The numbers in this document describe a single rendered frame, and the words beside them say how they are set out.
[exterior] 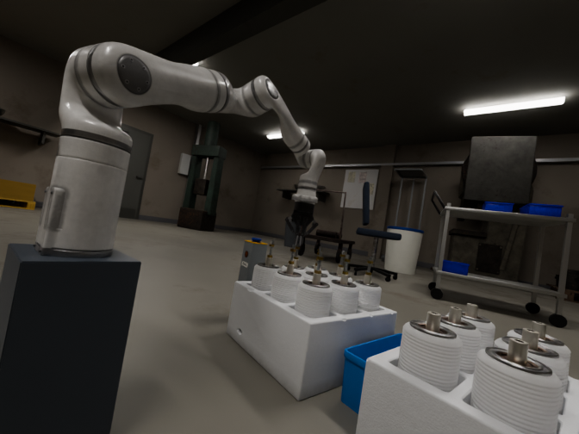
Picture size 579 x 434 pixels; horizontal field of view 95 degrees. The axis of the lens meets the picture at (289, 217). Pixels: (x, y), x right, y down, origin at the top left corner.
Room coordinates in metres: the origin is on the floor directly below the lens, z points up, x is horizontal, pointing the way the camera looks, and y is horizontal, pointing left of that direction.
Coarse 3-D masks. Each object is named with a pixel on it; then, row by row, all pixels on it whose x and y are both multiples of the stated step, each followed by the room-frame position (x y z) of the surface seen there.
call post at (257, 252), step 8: (248, 248) 1.05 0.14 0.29; (256, 248) 1.04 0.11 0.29; (264, 248) 1.07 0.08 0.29; (248, 256) 1.05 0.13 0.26; (256, 256) 1.05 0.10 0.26; (264, 256) 1.07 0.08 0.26; (240, 264) 1.08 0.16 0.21; (248, 264) 1.04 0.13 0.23; (240, 272) 1.08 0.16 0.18; (248, 272) 1.03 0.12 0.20; (240, 280) 1.07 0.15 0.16; (248, 280) 1.04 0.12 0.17
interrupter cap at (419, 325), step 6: (414, 324) 0.50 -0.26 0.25; (420, 324) 0.50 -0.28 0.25; (420, 330) 0.47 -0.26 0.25; (426, 330) 0.47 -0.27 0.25; (444, 330) 0.49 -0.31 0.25; (450, 330) 0.49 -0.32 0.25; (438, 336) 0.45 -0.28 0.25; (444, 336) 0.45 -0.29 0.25; (450, 336) 0.45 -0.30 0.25; (456, 336) 0.46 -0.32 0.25
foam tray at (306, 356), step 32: (256, 320) 0.80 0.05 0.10; (288, 320) 0.69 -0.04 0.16; (320, 320) 0.66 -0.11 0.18; (352, 320) 0.72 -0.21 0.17; (384, 320) 0.82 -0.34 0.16; (256, 352) 0.78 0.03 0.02; (288, 352) 0.67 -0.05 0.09; (320, 352) 0.66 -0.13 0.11; (288, 384) 0.66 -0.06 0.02; (320, 384) 0.67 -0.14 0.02
